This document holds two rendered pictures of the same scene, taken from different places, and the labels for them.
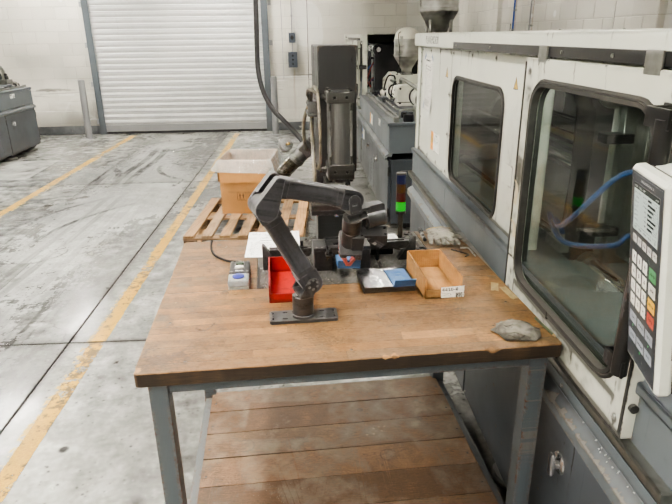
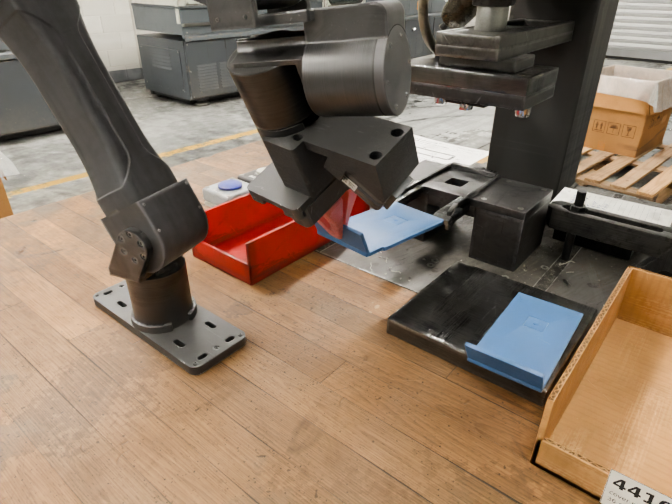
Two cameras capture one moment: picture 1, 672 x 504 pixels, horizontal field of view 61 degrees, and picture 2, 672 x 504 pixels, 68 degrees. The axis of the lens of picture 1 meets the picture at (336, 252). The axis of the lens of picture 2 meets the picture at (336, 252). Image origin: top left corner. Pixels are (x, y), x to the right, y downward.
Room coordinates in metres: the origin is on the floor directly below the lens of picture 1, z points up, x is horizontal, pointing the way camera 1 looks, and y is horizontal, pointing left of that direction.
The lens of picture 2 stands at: (1.34, -0.36, 1.24)
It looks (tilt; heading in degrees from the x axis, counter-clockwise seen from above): 29 degrees down; 46
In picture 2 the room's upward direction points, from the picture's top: straight up
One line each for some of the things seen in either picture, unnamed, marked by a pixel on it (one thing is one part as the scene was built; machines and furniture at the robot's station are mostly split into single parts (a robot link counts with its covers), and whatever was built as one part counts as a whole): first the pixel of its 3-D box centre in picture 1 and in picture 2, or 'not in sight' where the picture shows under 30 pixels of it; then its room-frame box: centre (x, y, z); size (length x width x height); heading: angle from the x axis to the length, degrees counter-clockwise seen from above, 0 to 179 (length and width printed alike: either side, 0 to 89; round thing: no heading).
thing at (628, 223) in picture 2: (388, 246); (605, 234); (1.99, -0.19, 0.95); 0.15 x 0.03 x 0.10; 96
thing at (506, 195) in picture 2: (340, 243); (468, 186); (1.94, -0.02, 0.98); 0.20 x 0.10 x 0.01; 96
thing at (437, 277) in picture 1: (433, 273); (662, 384); (1.77, -0.33, 0.93); 0.25 x 0.13 x 0.08; 6
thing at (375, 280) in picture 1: (385, 279); (492, 321); (1.77, -0.16, 0.91); 0.17 x 0.16 x 0.02; 96
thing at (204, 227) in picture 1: (252, 221); (602, 162); (5.09, 0.76, 0.07); 1.20 x 1.00 x 0.14; 0
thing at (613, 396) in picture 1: (562, 222); not in sight; (1.43, -0.59, 1.21); 0.86 x 0.10 x 0.79; 3
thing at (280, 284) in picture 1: (286, 277); (286, 218); (1.75, 0.16, 0.93); 0.25 x 0.12 x 0.06; 6
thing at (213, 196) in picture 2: (239, 284); (232, 202); (1.77, 0.33, 0.90); 0.07 x 0.07 x 0.06; 6
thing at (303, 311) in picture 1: (303, 305); (160, 291); (1.52, 0.10, 0.94); 0.20 x 0.07 x 0.08; 96
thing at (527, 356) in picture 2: (399, 274); (528, 329); (1.76, -0.21, 0.93); 0.15 x 0.07 x 0.03; 9
